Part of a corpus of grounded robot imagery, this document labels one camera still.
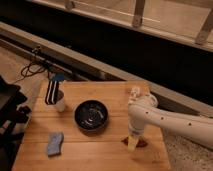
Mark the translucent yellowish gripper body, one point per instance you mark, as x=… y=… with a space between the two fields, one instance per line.
x=133 y=140

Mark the dried red pepper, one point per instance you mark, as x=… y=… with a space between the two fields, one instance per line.
x=141 y=143

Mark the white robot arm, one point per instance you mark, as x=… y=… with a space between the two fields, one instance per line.
x=143 y=111

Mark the dark ceramic bowl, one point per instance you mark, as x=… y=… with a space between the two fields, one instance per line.
x=91 y=115

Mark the small white bottle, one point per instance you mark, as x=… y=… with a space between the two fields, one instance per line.
x=135 y=92

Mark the wooden cutting board table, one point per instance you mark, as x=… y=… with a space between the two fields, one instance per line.
x=80 y=151

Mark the white cup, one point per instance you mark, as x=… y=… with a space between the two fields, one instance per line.
x=60 y=103

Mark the blue sponge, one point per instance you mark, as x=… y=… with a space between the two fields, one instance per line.
x=54 y=143

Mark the metal floor rail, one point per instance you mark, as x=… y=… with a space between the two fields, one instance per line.
x=167 y=98

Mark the wooden frame legs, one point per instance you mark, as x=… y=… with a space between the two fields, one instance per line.
x=189 y=19

